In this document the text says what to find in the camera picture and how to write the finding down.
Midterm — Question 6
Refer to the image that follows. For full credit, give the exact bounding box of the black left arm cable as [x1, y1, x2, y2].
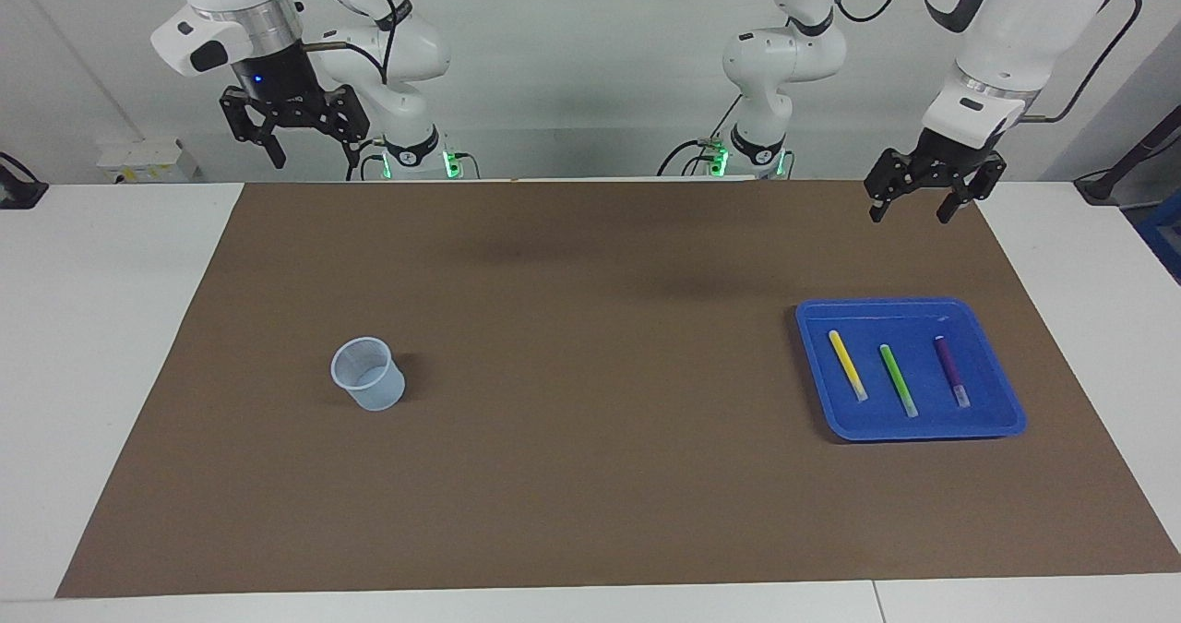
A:
[826, 0, 1145, 126]

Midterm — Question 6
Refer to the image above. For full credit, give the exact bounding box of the black base power cable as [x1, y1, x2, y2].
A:
[657, 95, 744, 178]
[345, 138, 388, 181]

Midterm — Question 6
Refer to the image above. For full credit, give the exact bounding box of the yellow pen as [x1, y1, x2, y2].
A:
[828, 329, 869, 402]

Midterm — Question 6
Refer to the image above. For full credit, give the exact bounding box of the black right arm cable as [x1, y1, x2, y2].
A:
[300, 0, 413, 84]

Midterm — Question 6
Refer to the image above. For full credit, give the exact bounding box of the white wall socket box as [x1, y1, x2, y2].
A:
[97, 138, 199, 184]

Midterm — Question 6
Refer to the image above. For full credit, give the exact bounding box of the blue plastic tray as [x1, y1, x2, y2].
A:
[795, 297, 1028, 442]

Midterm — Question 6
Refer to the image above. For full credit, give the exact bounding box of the green pen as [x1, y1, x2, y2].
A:
[878, 343, 920, 418]

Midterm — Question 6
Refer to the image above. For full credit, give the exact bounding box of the black clamp mount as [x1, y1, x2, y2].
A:
[0, 152, 49, 210]

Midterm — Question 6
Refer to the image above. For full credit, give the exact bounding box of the black camera stand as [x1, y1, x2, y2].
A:
[1075, 104, 1181, 206]

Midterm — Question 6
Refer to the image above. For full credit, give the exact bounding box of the brown table mat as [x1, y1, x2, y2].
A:
[55, 178, 1181, 598]

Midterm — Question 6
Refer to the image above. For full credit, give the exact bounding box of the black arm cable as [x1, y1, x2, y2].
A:
[826, 0, 1145, 126]
[300, 0, 413, 84]

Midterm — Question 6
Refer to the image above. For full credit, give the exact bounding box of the blue crate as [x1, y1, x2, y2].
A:
[1133, 189, 1181, 284]

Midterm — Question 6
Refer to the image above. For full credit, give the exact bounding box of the purple pen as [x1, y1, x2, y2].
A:
[934, 334, 972, 409]

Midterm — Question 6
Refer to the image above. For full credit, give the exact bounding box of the translucent plastic cup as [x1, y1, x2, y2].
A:
[330, 336, 407, 413]

